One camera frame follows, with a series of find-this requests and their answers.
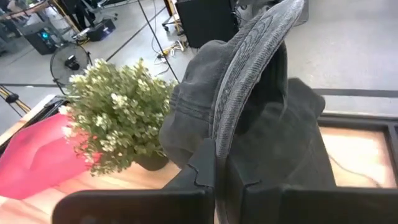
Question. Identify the small black floor box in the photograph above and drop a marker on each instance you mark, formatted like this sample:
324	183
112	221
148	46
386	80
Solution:
101	29

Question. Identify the large black cabinet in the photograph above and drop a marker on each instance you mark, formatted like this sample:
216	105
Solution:
206	21

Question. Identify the black plant pot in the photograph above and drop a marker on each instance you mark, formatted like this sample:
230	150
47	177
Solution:
152	161

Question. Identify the artificial green plant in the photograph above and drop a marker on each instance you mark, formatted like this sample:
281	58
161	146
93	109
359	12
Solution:
118	115

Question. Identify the pink plastic bin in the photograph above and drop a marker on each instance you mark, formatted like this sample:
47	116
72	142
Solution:
37	158

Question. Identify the computer tower with blue light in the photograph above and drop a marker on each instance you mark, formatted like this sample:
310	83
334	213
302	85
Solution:
42	39

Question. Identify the office chair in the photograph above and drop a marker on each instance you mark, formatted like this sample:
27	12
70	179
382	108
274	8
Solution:
102	7

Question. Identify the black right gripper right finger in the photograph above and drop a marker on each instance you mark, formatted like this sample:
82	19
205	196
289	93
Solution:
311	205

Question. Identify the black floor fan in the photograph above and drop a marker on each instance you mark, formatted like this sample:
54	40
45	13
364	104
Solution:
72	62

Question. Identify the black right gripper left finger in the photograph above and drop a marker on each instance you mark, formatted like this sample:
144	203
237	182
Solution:
140	207

